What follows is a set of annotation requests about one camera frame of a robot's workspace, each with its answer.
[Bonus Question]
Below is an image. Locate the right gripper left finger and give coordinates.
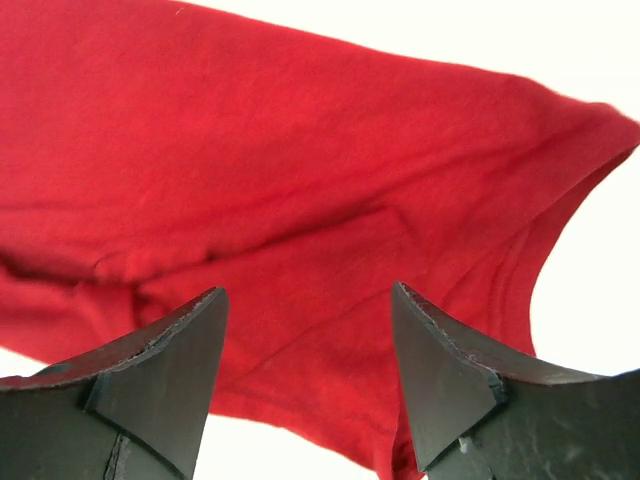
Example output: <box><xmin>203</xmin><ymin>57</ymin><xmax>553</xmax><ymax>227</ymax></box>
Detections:
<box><xmin>1</xmin><ymin>288</ymin><xmax>229</xmax><ymax>479</ymax></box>

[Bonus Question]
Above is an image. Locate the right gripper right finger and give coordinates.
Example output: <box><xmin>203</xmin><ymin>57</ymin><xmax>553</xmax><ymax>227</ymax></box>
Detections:
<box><xmin>391</xmin><ymin>283</ymin><xmax>639</xmax><ymax>480</ymax></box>

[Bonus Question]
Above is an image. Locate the dark red t shirt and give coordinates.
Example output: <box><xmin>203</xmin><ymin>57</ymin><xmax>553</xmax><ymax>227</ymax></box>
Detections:
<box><xmin>1</xmin><ymin>1</ymin><xmax>639</xmax><ymax>479</ymax></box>

